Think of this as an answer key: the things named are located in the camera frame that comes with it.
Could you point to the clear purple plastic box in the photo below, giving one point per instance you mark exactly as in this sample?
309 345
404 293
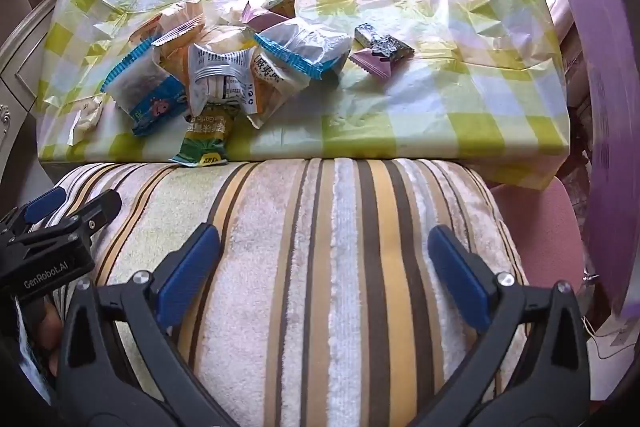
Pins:
615 157

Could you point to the small cream snack packet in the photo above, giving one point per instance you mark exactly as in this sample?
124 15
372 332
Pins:
85 119

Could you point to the clear bread packet yellow edge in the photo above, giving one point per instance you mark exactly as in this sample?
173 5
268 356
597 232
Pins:
272 94

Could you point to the silver foil candy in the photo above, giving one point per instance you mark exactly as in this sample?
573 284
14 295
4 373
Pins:
365 33

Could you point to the pink triangular snack packet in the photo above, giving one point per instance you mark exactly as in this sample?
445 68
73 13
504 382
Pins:
372 63

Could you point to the cream carved cabinet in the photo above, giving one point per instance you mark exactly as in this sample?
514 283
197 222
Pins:
20 57

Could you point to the orange edged bread packet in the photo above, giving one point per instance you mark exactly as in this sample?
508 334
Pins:
172 49

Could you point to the person's left hand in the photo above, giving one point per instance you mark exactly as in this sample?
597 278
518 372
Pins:
50 337

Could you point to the white barcode snack packet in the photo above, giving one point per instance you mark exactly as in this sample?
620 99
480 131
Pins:
220 72

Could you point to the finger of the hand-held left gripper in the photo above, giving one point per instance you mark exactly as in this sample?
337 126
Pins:
47 202
100 212

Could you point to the white packet with blue edge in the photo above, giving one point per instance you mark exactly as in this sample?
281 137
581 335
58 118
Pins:
310 47

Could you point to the green pea snack packet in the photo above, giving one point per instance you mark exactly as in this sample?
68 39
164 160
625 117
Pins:
202 139

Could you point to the small black-white candy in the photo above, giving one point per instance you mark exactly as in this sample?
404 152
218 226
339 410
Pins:
392 47

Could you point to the striped plush blanket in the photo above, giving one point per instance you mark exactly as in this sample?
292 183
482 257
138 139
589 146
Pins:
325 282

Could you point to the blue white cartoon snack packet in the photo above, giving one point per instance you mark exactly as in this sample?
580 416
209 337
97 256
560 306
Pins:
145 92

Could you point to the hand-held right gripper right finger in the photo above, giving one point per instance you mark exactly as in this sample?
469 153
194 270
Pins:
457 272

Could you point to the pink snack packet dark print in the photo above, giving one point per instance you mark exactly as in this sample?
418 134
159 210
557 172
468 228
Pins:
262 21

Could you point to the pink chair cushion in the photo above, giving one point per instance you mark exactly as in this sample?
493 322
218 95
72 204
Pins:
540 232

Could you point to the yellow checked plastic tablecloth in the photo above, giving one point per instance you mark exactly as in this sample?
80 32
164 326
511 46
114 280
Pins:
425 107

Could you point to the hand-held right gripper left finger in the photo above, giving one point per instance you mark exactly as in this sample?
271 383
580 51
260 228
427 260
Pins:
192 267

